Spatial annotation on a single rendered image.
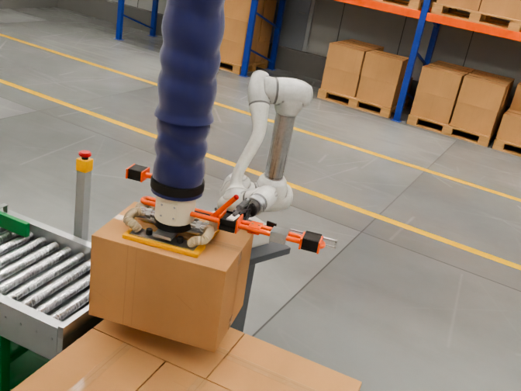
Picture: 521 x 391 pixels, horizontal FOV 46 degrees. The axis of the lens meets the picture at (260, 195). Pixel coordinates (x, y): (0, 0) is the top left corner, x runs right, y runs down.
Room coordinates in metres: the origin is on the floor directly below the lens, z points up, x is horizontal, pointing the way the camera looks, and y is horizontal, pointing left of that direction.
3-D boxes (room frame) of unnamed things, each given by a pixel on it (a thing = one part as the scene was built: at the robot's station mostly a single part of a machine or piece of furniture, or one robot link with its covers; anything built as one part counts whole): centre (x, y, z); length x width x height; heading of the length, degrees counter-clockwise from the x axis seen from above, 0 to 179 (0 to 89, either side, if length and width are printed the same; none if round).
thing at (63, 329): (2.54, 0.64, 0.58); 0.70 x 0.03 x 0.06; 160
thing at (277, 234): (2.30, -0.11, 1.20); 0.07 x 0.07 x 0.04; 79
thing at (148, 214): (2.39, 0.35, 1.13); 0.34 x 0.25 x 0.06; 79
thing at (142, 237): (2.30, 0.37, 1.09); 0.34 x 0.10 x 0.05; 79
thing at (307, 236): (2.27, -0.24, 1.21); 0.08 x 0.07 x 0.05; 79
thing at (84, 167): (3.21, 1.01, 0.50); 0.07 x 0.07 x 1.00; 70
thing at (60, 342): (2.54, 0.64, 0.48); 0.70 x 0.03 x 0.15; 160
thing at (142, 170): (2.71, 0.59, 1.19); 0.09 x 0.08 x 0.05; 169
